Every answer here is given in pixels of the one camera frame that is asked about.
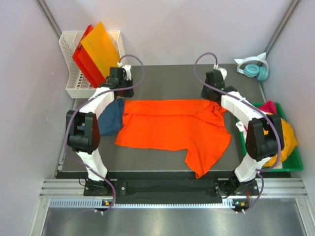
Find orange t shirt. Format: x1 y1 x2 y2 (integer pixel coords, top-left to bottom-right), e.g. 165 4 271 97
115 99 231 178

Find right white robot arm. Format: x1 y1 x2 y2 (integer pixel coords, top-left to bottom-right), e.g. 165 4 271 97
201 70 284 196

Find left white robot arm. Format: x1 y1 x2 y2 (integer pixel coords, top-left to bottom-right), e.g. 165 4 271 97
66 63 133 196

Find red plastic folder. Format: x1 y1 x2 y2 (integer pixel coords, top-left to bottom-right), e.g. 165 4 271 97
72 25 105 88

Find white perforated file basket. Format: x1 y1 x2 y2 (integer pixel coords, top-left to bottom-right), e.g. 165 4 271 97
59 30 126 99

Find orange plastic folder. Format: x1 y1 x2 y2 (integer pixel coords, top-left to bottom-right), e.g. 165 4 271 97
81 22 120 78

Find blue t shirt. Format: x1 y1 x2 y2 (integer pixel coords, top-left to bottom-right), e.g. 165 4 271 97
98 98 125 136

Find cat ear headphones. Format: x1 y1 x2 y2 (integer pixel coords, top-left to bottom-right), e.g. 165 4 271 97
234 52 269 81

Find pink t shirt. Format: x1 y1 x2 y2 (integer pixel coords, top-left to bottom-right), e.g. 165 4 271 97
258 100 277 114

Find yellow t shirt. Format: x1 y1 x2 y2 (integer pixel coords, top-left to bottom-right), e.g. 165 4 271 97
263 118 299 168

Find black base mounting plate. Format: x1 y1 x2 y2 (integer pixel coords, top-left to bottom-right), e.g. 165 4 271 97
92 171 258 204

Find green plastic tray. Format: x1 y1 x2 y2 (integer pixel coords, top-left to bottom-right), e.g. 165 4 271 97
253 102 303 172

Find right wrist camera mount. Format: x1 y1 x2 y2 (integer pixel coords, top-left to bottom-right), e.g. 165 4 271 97
213 64 227 80

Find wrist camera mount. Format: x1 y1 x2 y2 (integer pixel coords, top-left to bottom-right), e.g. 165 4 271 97
213 64 227 80
117 62 132 81

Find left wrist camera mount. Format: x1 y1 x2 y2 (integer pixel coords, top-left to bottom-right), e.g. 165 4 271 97
117 62 132 81

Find slotted cable duct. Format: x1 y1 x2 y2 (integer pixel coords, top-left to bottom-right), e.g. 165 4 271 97
49 198 246 210

